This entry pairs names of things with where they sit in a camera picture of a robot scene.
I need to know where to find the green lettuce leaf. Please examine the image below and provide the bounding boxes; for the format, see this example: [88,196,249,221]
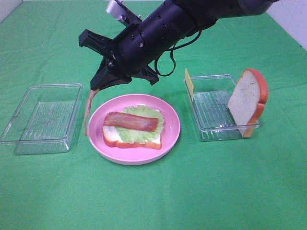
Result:
[116,104,164,144]

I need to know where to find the pink round plate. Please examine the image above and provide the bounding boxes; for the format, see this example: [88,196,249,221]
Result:
[87,94,181,165]

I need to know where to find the left clear plastic tray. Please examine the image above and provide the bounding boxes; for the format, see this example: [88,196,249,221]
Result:
[0,83,83,155]

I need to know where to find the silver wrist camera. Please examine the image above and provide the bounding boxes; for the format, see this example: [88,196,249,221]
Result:
[106,0,142,27]

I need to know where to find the green tablecloth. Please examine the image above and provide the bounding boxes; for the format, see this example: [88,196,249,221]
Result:
[0,0,307,230]

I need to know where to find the clear plastic tray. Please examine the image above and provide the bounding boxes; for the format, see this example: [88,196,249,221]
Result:
[184,74,260,141]
[0,83,83,155]

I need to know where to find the right clear plastic tray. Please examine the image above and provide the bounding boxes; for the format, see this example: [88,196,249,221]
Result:
[184,74,260,141]

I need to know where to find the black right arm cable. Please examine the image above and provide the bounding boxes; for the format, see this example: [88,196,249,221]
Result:
[154,30,202,77]

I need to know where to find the yellow cheese slice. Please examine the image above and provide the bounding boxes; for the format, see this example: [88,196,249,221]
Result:
[185,68,194,99]

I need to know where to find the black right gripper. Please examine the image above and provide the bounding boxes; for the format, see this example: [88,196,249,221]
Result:
[79,24,159,91]

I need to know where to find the bacon strip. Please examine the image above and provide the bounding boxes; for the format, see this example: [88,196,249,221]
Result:
[84,89,100,136]
[104,112,159,131]

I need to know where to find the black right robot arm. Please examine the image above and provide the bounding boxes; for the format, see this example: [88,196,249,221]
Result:
[79,0,272,91]

